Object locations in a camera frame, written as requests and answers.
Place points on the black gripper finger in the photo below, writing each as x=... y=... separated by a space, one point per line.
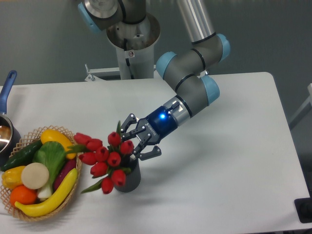
x=128 y=129
x=146 y=141

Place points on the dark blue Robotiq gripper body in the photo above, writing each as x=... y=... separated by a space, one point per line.
x=164 y=120

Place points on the red tulip bouquet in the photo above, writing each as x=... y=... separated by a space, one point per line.
x=105 y=161

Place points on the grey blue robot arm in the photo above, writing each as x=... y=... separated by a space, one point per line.
x=198 y=93

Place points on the dark grey ribbed vase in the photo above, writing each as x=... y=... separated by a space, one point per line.
x=133 y=179

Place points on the purple sweet potato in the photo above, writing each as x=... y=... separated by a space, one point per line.
x=68 y=166

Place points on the yellow lemon squash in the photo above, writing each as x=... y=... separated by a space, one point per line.
x=58 y=142

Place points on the green bok choy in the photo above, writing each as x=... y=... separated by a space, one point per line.
x=54 y=169

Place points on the woven wicker basket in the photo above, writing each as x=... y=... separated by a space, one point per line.
x=5 y=192

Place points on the beige round radish slice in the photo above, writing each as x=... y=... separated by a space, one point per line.
x=34 y=176

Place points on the dark green cucumber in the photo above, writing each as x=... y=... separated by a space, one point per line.
x=22 y=157

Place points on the yellow banana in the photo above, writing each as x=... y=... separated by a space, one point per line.
x=54 y=201

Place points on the yellow bell pepper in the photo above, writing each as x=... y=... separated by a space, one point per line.
x=12 y=177

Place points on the orange fruit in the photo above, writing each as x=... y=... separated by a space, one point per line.
x=23 y=195

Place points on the white furniture leg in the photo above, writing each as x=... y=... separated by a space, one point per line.
x=302 y=111

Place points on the black device at edge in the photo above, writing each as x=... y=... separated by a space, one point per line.
x=304 y=209

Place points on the white metal base frame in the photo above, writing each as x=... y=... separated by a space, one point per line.
x=109 y=71

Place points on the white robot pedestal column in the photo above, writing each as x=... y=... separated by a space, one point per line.
x=134 y=44

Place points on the blue handled saucepan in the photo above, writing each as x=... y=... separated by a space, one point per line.
x=9 y=136

